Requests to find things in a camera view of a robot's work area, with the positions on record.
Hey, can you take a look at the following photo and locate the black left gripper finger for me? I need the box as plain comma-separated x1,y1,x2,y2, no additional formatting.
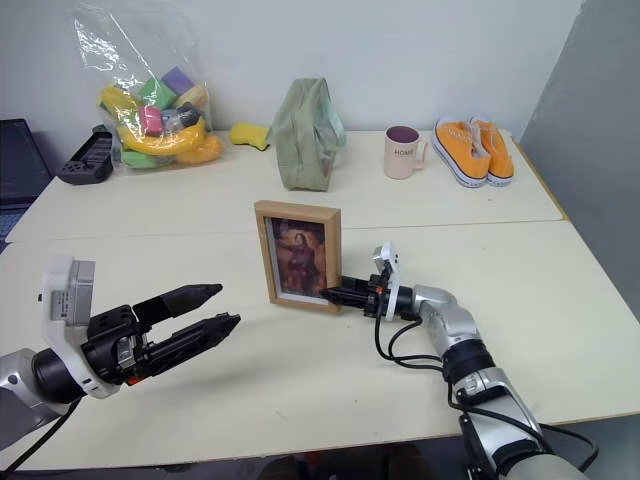
133,282,224,324
146,312,243,369

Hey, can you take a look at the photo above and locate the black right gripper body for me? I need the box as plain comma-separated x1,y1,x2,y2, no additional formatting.
361,273,389,319

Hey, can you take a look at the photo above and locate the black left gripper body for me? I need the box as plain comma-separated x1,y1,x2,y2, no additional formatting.
81,304,167,386

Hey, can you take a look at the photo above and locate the wooden framed picture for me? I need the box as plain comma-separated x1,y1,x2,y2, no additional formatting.
253,199,345,316

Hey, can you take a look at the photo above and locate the pink mug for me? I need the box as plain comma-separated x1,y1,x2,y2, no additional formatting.
383,125,430,180

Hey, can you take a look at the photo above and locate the flat green sponge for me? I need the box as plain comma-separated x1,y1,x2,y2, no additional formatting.
121,149,159,171

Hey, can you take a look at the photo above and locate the orange yellow soft toy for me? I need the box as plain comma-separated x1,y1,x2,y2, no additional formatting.
174,133,225,165

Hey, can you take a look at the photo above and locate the olive green fabric bag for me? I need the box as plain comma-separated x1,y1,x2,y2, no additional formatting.
267,77,348,193

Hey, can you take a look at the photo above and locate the yellow toy banana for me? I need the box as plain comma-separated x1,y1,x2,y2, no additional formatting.
97,84,208,154

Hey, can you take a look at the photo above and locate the black game controller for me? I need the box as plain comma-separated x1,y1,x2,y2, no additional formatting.
55,124,115,187

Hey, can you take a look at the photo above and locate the orange canvas sneaker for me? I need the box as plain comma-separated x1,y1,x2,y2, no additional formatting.
432,117,491,189
469,115,516,188

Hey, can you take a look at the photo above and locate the yellow sponge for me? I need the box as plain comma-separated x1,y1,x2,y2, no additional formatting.
228,122,271,151

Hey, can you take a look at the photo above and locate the pink foam block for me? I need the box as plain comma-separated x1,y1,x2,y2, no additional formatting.
138,104,164,136

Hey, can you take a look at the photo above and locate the dark grey toy block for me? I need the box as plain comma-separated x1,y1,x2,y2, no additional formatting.
159,102,201,132

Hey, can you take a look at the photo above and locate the pale yellow foam block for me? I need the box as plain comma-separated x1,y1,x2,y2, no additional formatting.
172,84,209,109

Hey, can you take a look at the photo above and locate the dark laptop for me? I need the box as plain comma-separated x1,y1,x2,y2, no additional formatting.
0,118,54,242

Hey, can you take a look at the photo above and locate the green foam block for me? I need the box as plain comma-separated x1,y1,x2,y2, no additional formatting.
137,77,174,108

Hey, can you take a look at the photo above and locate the purple foam block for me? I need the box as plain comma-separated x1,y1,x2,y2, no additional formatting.
160,67,196,96

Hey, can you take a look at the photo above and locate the clear plastic bag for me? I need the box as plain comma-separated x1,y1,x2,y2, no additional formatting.
73,14,226,172

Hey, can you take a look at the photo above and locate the grey partition panel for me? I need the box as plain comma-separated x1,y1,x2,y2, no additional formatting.
519,0,640,346

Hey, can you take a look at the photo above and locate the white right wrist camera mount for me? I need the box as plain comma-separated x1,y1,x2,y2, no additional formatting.
369,241,402,323

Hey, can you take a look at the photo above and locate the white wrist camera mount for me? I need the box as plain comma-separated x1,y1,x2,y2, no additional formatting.
40,255,119,400
369,241,402,323

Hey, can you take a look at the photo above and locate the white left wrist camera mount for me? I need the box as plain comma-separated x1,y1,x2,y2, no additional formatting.
40,255,119,400

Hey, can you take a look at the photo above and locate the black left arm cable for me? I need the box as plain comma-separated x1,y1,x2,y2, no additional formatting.
0,398,77,474

